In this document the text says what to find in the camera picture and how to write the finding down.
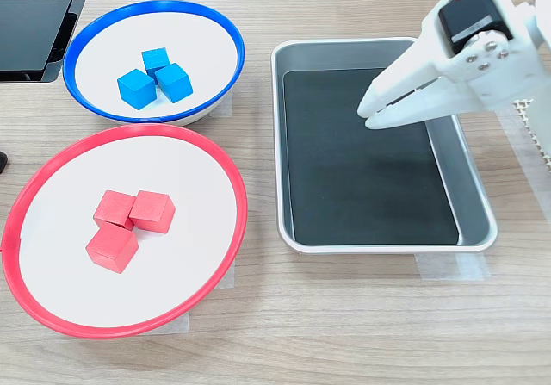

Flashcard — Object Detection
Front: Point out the clear tape strip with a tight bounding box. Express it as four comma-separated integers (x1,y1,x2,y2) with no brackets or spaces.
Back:
206,87,234,121
415,253,492,282
170,309,191,335
213,260,237,290

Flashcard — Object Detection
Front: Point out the pale perforated base plate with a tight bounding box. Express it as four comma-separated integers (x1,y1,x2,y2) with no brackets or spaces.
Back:
511,98,551,174

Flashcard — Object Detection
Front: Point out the red-rimmed white plate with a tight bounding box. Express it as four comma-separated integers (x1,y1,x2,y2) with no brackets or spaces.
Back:
1,122,250,339

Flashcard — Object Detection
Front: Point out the blue cube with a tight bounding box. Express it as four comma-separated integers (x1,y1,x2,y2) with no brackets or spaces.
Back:
154,62,194,104
116,68,157,111
141,47,171,80

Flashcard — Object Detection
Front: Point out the red cube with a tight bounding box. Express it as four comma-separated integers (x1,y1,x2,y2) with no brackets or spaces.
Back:
93,189,138,231
128,190,176,234
85,222,139,275

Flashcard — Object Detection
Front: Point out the black tray mat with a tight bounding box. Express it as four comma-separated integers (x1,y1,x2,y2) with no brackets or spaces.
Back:
282,68,461,247

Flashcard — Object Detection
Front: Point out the blue-rimmed white plate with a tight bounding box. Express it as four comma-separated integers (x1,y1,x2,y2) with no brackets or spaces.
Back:
62,0,246,127

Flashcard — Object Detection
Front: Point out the black flat electronic device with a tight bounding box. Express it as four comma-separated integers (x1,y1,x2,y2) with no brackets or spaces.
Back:
0,0,96,84

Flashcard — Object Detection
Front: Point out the steel tray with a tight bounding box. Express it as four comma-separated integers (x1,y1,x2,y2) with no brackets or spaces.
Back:
270,36,499,256

